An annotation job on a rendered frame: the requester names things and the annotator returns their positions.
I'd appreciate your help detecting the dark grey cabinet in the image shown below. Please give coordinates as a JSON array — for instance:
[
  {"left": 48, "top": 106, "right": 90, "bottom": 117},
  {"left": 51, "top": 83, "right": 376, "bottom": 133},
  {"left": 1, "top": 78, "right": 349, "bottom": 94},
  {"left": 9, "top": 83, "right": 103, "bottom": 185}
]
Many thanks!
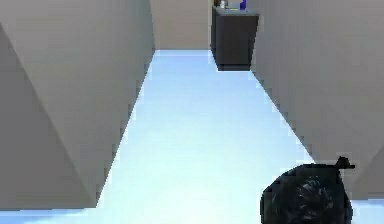
[{"left": 210, "top": 5, "right": 260, "bottom": 72}]

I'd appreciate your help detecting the black garbage bag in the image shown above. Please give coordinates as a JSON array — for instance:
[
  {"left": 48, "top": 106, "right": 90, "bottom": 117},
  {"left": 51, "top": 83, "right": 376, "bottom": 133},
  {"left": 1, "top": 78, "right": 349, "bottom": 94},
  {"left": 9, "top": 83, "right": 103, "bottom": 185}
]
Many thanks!
[{"left": 259, "top": 155, "right": 356, "bottom": 224}]

